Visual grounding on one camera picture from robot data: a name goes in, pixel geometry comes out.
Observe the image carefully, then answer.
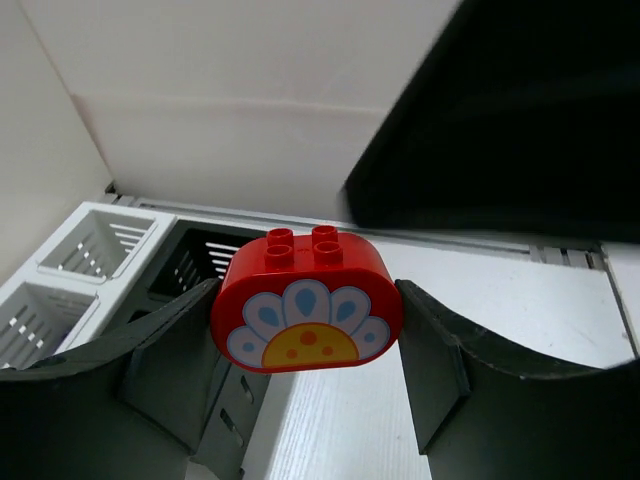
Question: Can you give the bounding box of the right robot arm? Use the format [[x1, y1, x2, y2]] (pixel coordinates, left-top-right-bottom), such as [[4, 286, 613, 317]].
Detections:
[[343, 1, 639, 244]]

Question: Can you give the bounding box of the red rounded flower lego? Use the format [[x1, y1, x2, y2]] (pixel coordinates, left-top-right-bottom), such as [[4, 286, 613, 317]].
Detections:
[[210, 225, 403, 374]]

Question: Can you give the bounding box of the white slotted container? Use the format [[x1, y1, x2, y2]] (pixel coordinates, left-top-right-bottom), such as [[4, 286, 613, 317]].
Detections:
[[1, 202, 176, 369]]

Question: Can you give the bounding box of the black slotted container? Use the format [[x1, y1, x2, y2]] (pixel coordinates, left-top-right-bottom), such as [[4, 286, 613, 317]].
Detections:
[[100, 220, 270, 479]]

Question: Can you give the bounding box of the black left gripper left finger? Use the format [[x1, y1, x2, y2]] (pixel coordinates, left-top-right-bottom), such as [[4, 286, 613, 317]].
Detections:
[[0, 277, 224, 480]]

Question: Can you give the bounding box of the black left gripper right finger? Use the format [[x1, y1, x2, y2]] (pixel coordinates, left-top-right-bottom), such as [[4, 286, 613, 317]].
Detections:
[[397, 280, 639, 479]]

